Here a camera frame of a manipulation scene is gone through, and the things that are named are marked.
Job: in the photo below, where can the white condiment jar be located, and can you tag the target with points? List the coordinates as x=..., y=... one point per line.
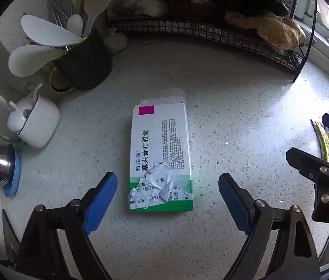
x=39, y=122

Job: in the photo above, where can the garlic bulb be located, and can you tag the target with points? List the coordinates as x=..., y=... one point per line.
x=118, y=42
x=151, y=7
x=129, y=1

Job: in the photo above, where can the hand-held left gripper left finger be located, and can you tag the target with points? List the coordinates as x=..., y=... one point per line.
x=100, y=207

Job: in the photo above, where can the cream rice spoon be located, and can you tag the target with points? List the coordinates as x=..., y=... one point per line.
x=97, y=3

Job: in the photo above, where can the blue plastic tray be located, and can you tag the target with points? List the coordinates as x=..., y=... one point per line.
x=14, y=178

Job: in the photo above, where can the white rice paddle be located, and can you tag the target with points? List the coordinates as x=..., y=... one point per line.
x=45, y=30
x=30, y=61

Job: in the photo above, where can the dark utensil holder cup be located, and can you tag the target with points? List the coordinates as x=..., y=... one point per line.
x=86, y=64

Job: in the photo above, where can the small white spoon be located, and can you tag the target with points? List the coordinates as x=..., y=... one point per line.
x=74, y=22

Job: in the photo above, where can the steel chopsticks bundle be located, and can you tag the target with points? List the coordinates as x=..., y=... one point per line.
x=59, y=10

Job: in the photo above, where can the white green medicine box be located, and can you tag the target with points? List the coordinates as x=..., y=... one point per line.
x=161, y=140

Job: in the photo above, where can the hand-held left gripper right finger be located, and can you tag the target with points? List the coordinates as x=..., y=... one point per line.
x=234, y=201

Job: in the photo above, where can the ginger root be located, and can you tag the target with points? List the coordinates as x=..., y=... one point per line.
x=278, y=32

